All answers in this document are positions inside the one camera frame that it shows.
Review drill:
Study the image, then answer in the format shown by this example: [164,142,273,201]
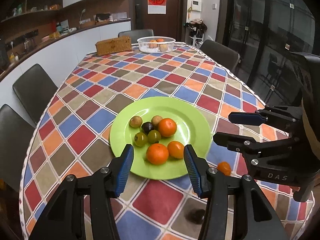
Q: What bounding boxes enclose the small orange tangerine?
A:
[217,162,232,176]

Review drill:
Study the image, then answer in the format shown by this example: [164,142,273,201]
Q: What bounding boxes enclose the dark purple plum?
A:
[141,121,155,133]

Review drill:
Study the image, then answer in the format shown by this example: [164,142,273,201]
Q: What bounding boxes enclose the dark framed glass sliding door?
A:
[224,0,320,110]

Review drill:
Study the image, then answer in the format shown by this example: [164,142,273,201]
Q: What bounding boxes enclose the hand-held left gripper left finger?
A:
[29,144,135,240]

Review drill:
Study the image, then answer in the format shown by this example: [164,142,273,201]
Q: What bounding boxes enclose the brown wooden wall shelf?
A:
[0,0,63,23]

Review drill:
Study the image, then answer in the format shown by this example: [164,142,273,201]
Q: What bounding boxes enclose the black wall power strip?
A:
[6,29,39,49]

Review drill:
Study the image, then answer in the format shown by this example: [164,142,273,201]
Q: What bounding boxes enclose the colourful checked tablecloth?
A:
[19,42,315,240]

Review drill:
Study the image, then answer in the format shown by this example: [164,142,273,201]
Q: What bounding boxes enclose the dark leather chair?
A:
[118,29,155,40]
[0,104,36,195]
[12,64,59,126]
[199,39,241,73]

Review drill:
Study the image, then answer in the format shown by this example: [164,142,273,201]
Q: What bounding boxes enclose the dark brown door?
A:
[132,0,185,43]

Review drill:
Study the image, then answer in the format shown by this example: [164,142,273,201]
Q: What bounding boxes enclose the green plate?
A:
[109,97,212,180]

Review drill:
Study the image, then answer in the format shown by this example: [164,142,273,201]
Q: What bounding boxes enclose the pile of clothes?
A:
[185,19,208,33]

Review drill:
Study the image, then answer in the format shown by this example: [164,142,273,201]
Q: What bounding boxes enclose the white desk lamp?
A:
[79,9,90,23]

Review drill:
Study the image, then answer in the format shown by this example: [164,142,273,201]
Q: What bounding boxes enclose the white plastic basket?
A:
[137,36,176,53]

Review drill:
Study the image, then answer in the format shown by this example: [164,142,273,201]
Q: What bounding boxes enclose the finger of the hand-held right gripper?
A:
[213,132,300,160]
[228,105,304,130]

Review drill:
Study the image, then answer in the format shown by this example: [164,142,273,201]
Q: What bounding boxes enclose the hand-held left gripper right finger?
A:
[183,144,288,240]

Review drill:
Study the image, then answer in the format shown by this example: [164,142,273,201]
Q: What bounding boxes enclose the woven wicker box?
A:
[95,36,132,57]

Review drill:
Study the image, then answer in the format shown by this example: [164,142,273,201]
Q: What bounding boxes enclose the person's right hand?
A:
[301,97,320,161]

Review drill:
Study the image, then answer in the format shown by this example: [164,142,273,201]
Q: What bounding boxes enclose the green plum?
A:
[147,130,162,144]
[134,132,148,147]

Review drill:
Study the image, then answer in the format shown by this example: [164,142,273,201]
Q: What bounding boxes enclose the white base cabinets with counter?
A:
[0,20,132,100]

